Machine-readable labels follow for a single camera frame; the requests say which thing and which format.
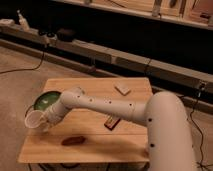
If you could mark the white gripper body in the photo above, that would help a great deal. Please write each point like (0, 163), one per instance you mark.
(55, 113)

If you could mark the green ceramic bowl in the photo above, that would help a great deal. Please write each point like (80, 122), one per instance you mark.
(45, 100)

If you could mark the red brown rectangular block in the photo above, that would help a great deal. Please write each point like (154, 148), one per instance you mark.
(111, 122)

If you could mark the white spray bottle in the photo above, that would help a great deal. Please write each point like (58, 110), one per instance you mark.
(23, 22)

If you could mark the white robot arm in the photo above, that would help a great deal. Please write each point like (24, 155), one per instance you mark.
(164, 116)

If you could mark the brown sausage-shaped object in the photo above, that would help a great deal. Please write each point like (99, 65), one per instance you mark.
(73, 140)

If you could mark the light wooden block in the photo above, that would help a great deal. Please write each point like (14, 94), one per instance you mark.
(124, 90)

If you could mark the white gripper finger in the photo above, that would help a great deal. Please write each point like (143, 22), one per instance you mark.
(43, 118)

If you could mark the wooden table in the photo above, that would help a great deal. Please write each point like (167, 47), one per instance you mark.
(126, 143)

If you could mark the black device on ledge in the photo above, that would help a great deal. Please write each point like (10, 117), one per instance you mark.
(65, 35)

